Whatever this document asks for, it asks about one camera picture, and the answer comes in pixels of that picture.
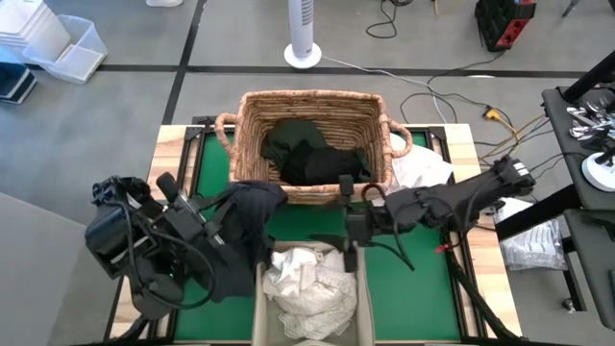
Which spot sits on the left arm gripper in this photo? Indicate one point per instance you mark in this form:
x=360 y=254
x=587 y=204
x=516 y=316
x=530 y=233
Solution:
x=209 y=228

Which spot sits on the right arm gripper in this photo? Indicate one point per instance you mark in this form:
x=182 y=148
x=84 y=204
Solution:
x=362 y=223

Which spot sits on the black garment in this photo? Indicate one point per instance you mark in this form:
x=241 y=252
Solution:
x=322 y=165
x=250 y=211

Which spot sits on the plain white garment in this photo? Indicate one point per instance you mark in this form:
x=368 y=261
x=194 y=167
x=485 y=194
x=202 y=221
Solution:
x=293 y=266

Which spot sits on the white eyelet pattern garment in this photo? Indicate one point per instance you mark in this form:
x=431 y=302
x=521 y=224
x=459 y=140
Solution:
x=312 y=303

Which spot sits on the dark green garment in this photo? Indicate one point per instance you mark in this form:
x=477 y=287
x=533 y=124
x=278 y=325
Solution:
x=293 y=134

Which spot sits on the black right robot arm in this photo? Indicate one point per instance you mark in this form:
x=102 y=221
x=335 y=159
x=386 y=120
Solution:
x=456 y=202

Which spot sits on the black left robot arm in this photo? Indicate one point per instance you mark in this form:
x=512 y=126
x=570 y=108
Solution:
x=120 y=230

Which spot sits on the beige mesh fabric bin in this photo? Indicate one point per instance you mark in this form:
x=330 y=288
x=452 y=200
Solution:
x=259 y=312

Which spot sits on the green table mat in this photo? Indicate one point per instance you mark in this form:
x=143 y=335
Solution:
x=413 y=298

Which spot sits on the woven wicker basket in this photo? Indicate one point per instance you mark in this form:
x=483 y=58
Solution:
x=336 y=108

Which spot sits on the yellow plug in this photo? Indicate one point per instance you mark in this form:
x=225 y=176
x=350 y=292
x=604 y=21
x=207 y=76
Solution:
x=492 y=114

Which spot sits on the clear plastic bag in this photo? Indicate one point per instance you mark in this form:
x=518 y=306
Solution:
x=533 y=245

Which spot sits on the black metal strut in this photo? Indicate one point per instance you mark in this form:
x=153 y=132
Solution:
x=591 y=77
x=538 y=214

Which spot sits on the white tower fan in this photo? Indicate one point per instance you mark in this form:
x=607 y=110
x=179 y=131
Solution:
x=302 y=29

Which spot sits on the clear plastic tub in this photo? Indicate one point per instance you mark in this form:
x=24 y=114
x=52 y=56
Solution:
x=77 y=57

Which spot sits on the black side table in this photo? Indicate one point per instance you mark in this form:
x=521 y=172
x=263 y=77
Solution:
x=596 y=269
x=562 y=144

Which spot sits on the blue box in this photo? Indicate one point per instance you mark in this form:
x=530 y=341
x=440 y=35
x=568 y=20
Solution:
x=14 y=81

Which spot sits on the red and black crate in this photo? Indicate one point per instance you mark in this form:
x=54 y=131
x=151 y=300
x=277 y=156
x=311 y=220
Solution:
x=499 y=24

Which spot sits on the silver foil packets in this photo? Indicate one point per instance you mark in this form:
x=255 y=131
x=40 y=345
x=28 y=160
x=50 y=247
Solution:
x=588 y=122

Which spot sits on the stacked white bins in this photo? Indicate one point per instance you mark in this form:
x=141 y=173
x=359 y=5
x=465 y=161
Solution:
x=29 y=29

